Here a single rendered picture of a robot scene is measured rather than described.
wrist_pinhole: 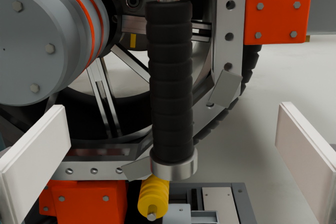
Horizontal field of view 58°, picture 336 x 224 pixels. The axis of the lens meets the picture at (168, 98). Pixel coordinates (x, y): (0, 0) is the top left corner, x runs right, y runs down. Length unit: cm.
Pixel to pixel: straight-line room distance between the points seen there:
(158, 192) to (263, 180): 101
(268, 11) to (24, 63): 32
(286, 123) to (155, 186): 45
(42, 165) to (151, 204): 44
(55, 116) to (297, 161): 13
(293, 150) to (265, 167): 148
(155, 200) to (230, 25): 34
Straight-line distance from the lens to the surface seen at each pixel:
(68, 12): 36
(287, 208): 143
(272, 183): 155
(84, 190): 58
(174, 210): 102
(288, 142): 18
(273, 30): 47
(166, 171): 27
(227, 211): 125
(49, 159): 18
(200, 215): 112
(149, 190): 60
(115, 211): 60
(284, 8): 47
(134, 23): 56
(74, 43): 35
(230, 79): 47
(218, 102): 48
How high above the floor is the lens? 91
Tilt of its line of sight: 22 degrees down
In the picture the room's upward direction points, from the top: 2 degrees counter-clockwise
